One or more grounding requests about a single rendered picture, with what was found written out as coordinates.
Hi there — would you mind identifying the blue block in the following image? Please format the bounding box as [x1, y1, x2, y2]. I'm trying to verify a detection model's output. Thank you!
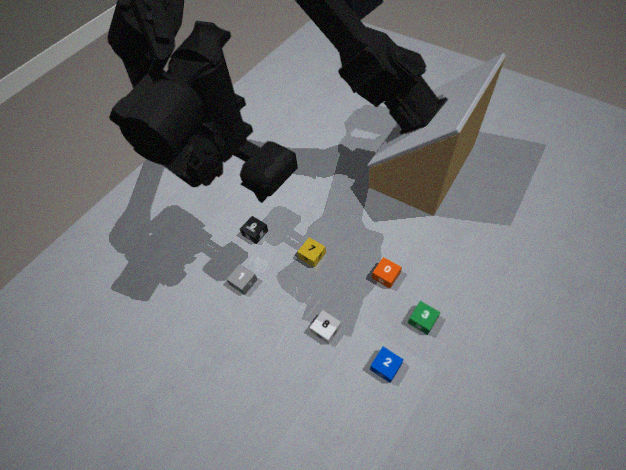
[370, 346, 403, 383]

